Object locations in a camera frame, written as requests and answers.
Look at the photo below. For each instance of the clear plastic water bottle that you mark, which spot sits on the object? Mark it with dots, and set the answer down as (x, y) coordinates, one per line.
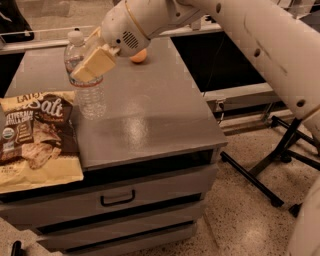
(89, 95)

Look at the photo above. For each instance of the metal frame rail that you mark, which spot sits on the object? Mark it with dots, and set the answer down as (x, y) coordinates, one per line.
(46, 23)

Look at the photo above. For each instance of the black drawer handle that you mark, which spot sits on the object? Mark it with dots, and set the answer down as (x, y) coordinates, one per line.
(118, 200)

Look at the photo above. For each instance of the brown yellow chip bag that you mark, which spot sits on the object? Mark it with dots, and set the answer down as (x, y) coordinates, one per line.
(38, 145)

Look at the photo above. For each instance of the grey drawer cabinet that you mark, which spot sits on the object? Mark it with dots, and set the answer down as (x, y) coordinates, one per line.
(157, 137)

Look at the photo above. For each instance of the black object bottom left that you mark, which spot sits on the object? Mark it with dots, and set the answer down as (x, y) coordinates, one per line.
(16, 249)

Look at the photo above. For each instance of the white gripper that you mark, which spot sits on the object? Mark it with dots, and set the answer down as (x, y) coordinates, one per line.
(122, 27)

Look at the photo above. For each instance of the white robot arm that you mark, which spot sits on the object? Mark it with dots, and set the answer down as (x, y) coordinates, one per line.
(284, 50)

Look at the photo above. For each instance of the orange fruit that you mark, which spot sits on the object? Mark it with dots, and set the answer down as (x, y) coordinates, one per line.
(139, 57)

